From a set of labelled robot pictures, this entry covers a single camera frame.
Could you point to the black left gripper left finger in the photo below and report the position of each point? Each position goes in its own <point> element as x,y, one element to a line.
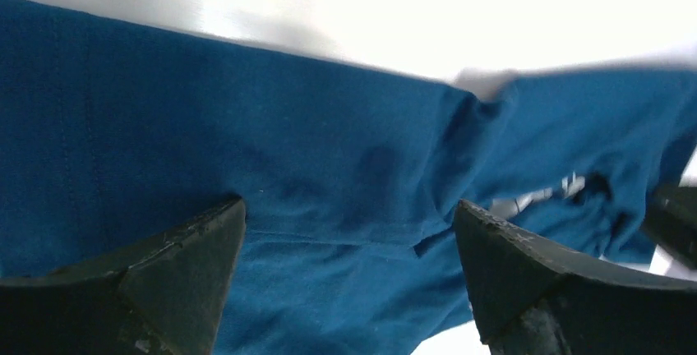
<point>162,295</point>

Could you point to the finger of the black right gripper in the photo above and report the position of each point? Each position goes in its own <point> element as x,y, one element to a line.
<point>670,222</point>

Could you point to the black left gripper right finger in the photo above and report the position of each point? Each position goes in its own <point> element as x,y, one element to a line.
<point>530,295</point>

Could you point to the blue t-shirt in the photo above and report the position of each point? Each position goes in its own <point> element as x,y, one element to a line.
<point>111,132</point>

